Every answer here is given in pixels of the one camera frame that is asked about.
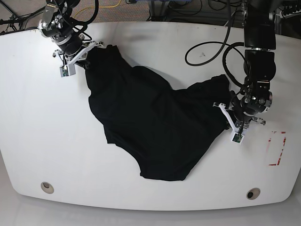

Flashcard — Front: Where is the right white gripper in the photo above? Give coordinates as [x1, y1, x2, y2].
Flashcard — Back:
[53, 35, 103, 70]

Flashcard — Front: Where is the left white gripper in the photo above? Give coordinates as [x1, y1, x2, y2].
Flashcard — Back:
[213, 97, 266, 136]

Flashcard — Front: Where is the black T-shirt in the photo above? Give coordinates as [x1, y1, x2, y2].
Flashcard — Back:
[85, 45, 230, 181]

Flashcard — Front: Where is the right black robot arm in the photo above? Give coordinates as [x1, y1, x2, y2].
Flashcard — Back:
[38, 0, 99, 71]

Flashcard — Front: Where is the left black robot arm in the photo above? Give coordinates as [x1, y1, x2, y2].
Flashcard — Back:
[214, 0, 276, 143]

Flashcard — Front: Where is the red tape rectangle marker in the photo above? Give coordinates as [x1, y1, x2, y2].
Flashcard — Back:
[266, 131, 286, 166]

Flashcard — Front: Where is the black tripod stand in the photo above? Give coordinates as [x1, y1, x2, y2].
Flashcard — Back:
[0, 0, 45, 35]

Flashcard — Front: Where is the white power strip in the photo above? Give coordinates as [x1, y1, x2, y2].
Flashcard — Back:
[280, 5, 301, 19]

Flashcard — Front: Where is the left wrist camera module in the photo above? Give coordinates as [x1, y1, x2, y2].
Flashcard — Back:
[230, 131, 245, 144]

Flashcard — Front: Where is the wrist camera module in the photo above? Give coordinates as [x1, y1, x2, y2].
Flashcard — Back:
[230, 131, 245, 144]
[60, 65, 76, 77]

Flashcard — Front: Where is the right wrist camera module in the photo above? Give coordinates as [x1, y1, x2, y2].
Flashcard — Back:
[60, 65, 76, 77]

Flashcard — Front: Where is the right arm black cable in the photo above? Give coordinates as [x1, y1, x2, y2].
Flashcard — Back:
[68, 0, 99, 45]

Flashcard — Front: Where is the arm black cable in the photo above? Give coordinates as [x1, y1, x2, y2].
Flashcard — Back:
[68, 0, 99, 45]
[184, 0, 247, 95]

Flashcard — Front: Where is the yellow cable on floor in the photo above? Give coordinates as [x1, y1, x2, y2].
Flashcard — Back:
[79, 0, 122, 11]

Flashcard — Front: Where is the right table cable grommet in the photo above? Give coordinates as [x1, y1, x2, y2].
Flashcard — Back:
[246, 188, 261, 200]

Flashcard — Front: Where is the table cable grommet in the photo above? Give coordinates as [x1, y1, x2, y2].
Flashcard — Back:
[40, 182, 54, 194]
[246, 188, 261, 200]

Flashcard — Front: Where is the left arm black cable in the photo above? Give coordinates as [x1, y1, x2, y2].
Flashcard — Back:
[184, 0, 247, 95]

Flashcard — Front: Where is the left table cable grommet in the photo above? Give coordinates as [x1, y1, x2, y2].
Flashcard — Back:
[40, 182, 54, 194]

